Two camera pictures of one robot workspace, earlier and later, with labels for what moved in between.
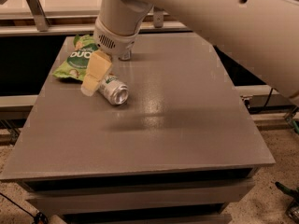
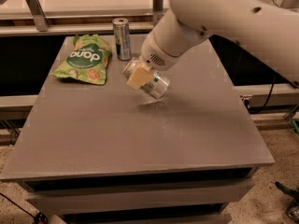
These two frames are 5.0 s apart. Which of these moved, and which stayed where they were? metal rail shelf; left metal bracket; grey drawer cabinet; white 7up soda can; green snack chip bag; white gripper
Moved: white gripper; white 7up soda can
Stayed: metal rail shelf; green snack chip bag; left metal bracket; grey drawer cabinet
